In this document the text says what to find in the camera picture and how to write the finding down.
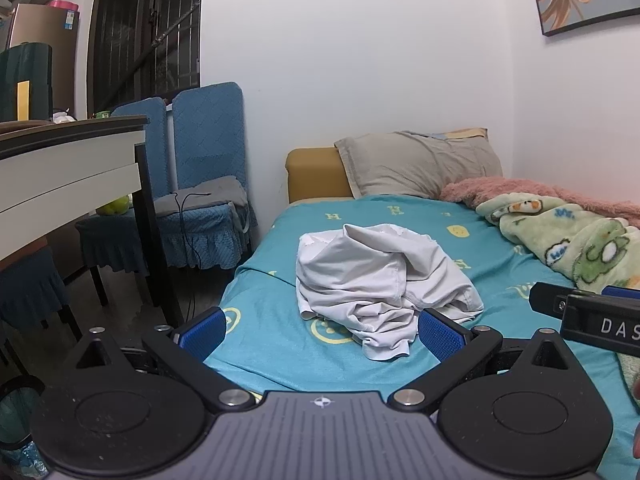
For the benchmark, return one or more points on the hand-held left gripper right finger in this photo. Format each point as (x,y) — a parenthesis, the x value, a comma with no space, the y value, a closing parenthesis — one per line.
(440,335)

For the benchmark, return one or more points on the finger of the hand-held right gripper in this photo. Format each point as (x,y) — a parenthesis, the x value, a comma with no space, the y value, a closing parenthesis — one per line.
(622,292)
(547,299)

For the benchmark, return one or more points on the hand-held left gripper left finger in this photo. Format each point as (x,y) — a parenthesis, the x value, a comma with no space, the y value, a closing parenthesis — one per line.
(205,332)

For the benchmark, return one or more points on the white t-shirt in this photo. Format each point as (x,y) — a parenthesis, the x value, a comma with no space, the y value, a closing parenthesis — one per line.
(360,270)

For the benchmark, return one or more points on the person's right hand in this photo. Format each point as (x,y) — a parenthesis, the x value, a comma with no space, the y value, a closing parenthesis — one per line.
(637,445)

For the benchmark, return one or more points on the green cartoon printed blanket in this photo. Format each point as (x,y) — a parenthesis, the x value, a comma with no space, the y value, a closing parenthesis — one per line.
(575,240)

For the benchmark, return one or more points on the bed with teal patterned sheet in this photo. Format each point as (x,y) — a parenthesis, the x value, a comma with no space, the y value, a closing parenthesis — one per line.
(280,270)

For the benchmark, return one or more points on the pink fluffy blanket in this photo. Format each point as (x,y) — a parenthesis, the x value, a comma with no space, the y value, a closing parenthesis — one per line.
(500,187)

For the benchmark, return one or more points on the grey folded cloth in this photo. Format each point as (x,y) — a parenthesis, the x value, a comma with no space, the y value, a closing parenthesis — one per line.
(210,192)

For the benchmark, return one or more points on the yellow green ball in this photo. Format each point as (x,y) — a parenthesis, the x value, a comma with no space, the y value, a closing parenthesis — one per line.
(114,206)

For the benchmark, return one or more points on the grey pillow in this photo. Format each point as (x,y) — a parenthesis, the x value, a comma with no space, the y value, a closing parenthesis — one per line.
(415,165)

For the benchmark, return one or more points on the blue covered chair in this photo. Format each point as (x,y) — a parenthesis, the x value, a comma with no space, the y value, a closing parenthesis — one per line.
(207,130)
(30,285)
(145,150)

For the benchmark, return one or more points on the yellow pillow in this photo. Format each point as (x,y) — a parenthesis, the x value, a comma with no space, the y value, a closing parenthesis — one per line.
(467,133)

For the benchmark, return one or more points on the mustard yellow bed headboard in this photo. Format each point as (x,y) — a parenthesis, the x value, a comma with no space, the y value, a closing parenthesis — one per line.
(315,175)

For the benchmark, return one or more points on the teal waste bin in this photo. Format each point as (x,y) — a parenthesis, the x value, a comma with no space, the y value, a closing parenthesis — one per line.
(15,410)

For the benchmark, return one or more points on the white crumpled bag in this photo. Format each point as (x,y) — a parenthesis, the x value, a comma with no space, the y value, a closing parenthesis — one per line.
(63,117)

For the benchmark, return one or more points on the yellow paper tag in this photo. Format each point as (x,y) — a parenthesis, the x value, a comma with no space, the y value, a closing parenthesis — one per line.
(22,102)

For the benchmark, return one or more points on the dark metal grille door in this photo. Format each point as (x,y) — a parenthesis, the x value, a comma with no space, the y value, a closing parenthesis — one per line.
(130,35)

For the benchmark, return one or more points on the dark green padded chair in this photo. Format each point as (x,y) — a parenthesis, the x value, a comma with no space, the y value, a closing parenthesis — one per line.
(32,62)

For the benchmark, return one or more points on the gold refrigerator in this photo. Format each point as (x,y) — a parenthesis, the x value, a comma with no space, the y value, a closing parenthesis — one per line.
(50,30)

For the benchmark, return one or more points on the pink container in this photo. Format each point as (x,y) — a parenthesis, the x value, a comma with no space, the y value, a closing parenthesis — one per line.
(65,5)

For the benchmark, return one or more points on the white table with black frame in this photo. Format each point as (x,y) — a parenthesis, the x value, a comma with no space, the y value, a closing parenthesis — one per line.
(60,175)

